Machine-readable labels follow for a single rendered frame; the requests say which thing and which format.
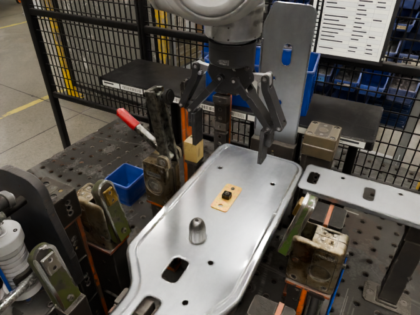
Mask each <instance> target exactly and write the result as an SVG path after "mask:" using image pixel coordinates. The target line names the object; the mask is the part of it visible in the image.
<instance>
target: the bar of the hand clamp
mask: <svg viewBox="0 0 420 315"><path fill-rule="evenodd" d="M143 97H144V98H146V102H147V107H148V110H149V115H150V118H151V122H152V127H153V130H154V135H155V138H156V142H157V147H158V150H159V155H163V156H166V157H167V158H168V159H169V160H170V165H171V167H170V168H172V163H171V161H177V162H178V161H179V156H178V151H177V147H176V142H175V138H174V133H173V128H172V124H171V119H170V115H169V110H168V105H167V104H171V103H172V102H173V101H174V92H173V90H172V89H166V90H164V87H163V86H157V85H154V86H153V87H151V88H149V89H148V90H146V91H145V92H144V93H143ZM169 150H170V151H171V152H172V153H173V154H174V157H173V158H172V159H171V158H170V155H169Z"/></svg>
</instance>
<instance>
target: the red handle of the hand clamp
mask: <svg viewBox="0 0 420 315"><path fill-rule="evenodd" d="M116 112H117V114H116V116H118V117H119V118H120V119H121V120H122V121H123V122H125V123H126V124H127V125H128V126H129V127H130V128H131V129H132V130H133V131H136V132H137V133H138V134H139V135H140V136H141V137H142V138H143V139H144V140H145V141H147V142H148V143H149V144H150V145H151V146H152V147H153V148H154V149H155V150H156V151H157V152H159V150H158V145H157V142H156V138H155V137H154V136H153V135H152V134H151V133H150V132H149V131H147V130H146V129H145V128H144V127H143V126H142V125H141V123H140V122H139V121H137V120H136V119H135V118H134V117H133V116H132V115H130V114H129V113H128V112H127V111H126V110H125V109H124V108H119V109H118V110H117V111H116ZM169 155H170V158H171V159H172V158H173V157H174V154H173V152H171V151H170V150H169Z"/></svg>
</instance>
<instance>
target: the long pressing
mask: <svg viewBox="0 0 420 315"><path fill-rule="evenodd" d="M257 163H258V151H254V150H251V149H247V148H245V147H240V146H236V145H233V144H228V143H226V144H222V145H220V146H219V147H218V148H217V149H216V150H215V151H214V152H213V153H212V154H211V155H210V156H209V157H208V158H207V159H206V160H205V161H204V162H203V164H202V165H201V166H200V167H199V168H198V169H197V170H196V172H195V173H194V174H193V175H192V176H191V177H190V178H189V179H188V180H187V181H186V182H185V183H184V184H183V185H182V186H181V188H180V189H179V190H178V191H177V192H176V193H175V194H174V195H173V197H172V198H171V199H170V200H169V201H168V202H167V203H166V204H165V205H164V206H163V207H162V208H161V209H160V210H159V211H158V213H157V214H156V215H155V216H154V217H153V218H152V219H151V220H150V221H149V222H148V223H147V224H146V225H145V226H144V227H143V229H142V230H141V231H140V232H139V233H138V234H137V235H136V237H135V238H134V239H133V240H132V241H131V242H130V243H129V245H128V247H127V251H126V257H127V265H128V269H129V277H130V286H129V289H128V291H127V293H126V294H125V296H124V297H123V298H122V299H121V300H120V302H119V303H118V304H117V306H116V307H115V308H114V309H113V310H112V312H111V313H110V314H109V315H132V314H133V313H134V311H135V310H136V309H137V308H138V306H139V305H140V304H141V302H142V301H143V299H144V298H146V297H148V296H151V297H153V298H155V299H157V300H159V301H160V302H161V305H160V307H159V308H158V310H157V311H156V313H155V314H154V315H227V314H228V313H229V312H231V311H232V310H233V309H234V308H235V307H236V306H237V305H238V304H239V303H240V302H241V300H242V298H243V296H244V294H245V292H246V290H247V288H248V286H249V284H250V282H251V280H252V278H253V276H254V274H255V272H256V269H257V268H258V266H259V263H260V262H261V259H262V258H263V256H264V253H265V252H266V249H267V248H268V246H269V243H270V242H271V239H272V238H273V236H274V233H275V232H276V229H277V228H278V226H279V223H280V222H281V219H282V218H283V216H284V213H285V212H286V209H287V208H288V206H289V203H290V202H291V199H292V198H293V196H294V193H295V192H296V189H297V188H298V183H299V181H300V179H301V177H302V175H303V173H304V170H303V168H302V167H301V166H300V165H299V164H298V163H296V162H294V161H290V160H287V159H283V158H280V157H276V156H272V155H269V154H267V157H266V158H265V160H264V161H263V163H262V164H261V165H260V164H257ZM218 167H222V169H218ZM271 183H274V185H273V186H272V185H270V184H271ZM226 184H232V185H235V186H238V187H240V188H242V191H241V193H240V194H239V196H238V197H237V198H236V200H235V201H234V203H233V204H232V206H231V207H230V208H229V210H228V211H227V212H222V211H219V210H217V209H213V208H212V207H211V204H212V202H213V201H214V200H215V198H216V197H217V196H218V194H219V193H220V192H221V191H222V189H223V188H224V187H225V185H226ZM193 218H201V219H202V220H203V221H204V222H205V225H206V241H205V242H204V243H203V244H200V245H195V244H192V243H191V242H190V241H189V223H190V222H191V220H192V219H193ZM176 258H180V259H183V260H185V261H187V262H188V267H187V268H186V270H185V271H184V272H183V274H182V275H181V277H180V278H179V279H178V281H177V282H174V283H171V282H169V281H166V280H164V279H163V278H162V275H163V273H164V272H165V270H166V269H167V268H168V266H169V265H170V264H171V263H172V261H173V260H174V259H176ZM209 261H212V262H213V264H212V265H209V264H208V262H209ZM184 300H187V301H188V304H187V305H183V304H182V302H183V301H184Z"/></svg>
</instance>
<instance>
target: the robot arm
mask: <svg viewBox="0 0 420 315"><path fill-rule="evenodd" d="M149 2H150V3H151V5H152V6H153V8H154V9H156V10H160V11H165V12H167V13H171V14H174V15H177V16H180V17H182V18H183V19H186V20H188V21H191V22H193V23H196V24H200V25H203V26H204V33H205V35H206V36H207V37H208V38H209V61H210V62H209V64H208V63H205V61H204V60H203V59H200V60H198V61H196V62H195V63H193V64H192V74H191V77H190V79H189V81H188V83H187V86H186V88H185V90H184V92H183V94H182V97H181V98H180V101H179V103H178V105H179V107H180V108H185V109H187V112H188V120H189V126H191V127H192V145H195V146H196V145H197V144H198V143H199V142H200V141H201V140H202V139H203V109H202V108H201V107H199V106H200V105H201V104H202V103H203V102H204V101H205V100H206V99H207V98H208V97H209V96H210V95H211V94H212V93H213V92H214V91H215V90H216V89H218V90H219V91H220V93H229V94H232V95H234V96H237V95H240V96H241V98H242V100H243V101H246V102H247V104H248V106H249V107H250V108H251V110H252V112H253V113H254V115H255V116H256V117H257V119H258V121H259V122H260V123H261V125H262V127H263V128H262V129H261V131H260V137H259V150H258V157H257V164H260V165H261V164H262V163H263V161H264V160H265V158H266V157H267V151H268V148H270V146H271V144H272V143H273V141H274V132H275V131H277V132H281V131H282V130H283V129H284V127H285V126H286V124H287V122H286V118H285V117H284V113H283V110H282V108H281V105H280V102H279V99H278V96H277V94H276V91H275V88H274V86H273V73H272V72H271V71H268V72H267V73H258V72H256V71H255V68H254V63H255V57H256V41H257V38H258V37H259V36H260V35H261V34H262V27H263V12H264V6H265V1H264V0H149ZM206 71H207V73H208V74H209V76H210V78H211V79H212V82H211V83H210V84H209V85H208V86H207V87H206V88H205V90H204V91H203V92H202V93H201V94H200V95H199V96H198V97H197V98H196V99H195V100H194V101H193V102H192V101H191V98H192V96H193V94H194V92H195V90H196V88H197V86H198V84H199V82H200V80H201V78H202V76H203V74H205V73H206ZM253 81H257V83H258V86H259V87H261V91H262V95H263V97H264V100H265V102H266V105H267V108H268V110H269V111H268V110H267V108H266V107H265V105H264V104H263V102H262V101H261V99H260V98H259V96H258V94H257V93H256V88H255V87H254V86H253V84H252V82H253ZM246 89H247V91H248V92H246Z"/></svg>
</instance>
